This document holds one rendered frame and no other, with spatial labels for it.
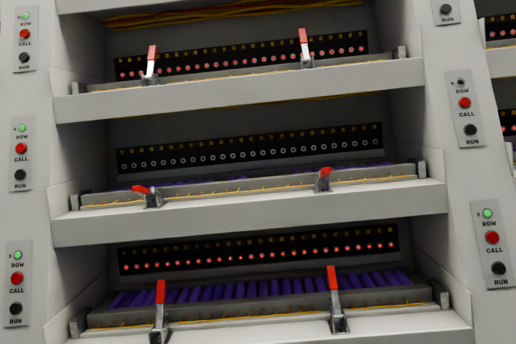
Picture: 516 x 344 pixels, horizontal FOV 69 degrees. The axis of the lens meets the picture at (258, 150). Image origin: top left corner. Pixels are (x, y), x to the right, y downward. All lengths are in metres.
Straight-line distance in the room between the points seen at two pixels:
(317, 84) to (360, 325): 0.37
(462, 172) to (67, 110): 0.63
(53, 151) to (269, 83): 0.37
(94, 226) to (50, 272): 0.09
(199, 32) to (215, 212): 0.46
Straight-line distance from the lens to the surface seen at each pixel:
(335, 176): 0.63
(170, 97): 0.63
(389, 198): 0.59
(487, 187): 0.64
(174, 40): 0.90
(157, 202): 0.60
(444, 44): 0.68
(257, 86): 0.61
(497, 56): 0.71
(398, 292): 0.67
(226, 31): 0.88
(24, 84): 0.74
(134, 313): 0.69
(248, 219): 0.57
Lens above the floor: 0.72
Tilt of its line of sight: 11 degrees up
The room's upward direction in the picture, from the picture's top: 5 degrees counter-clockwise
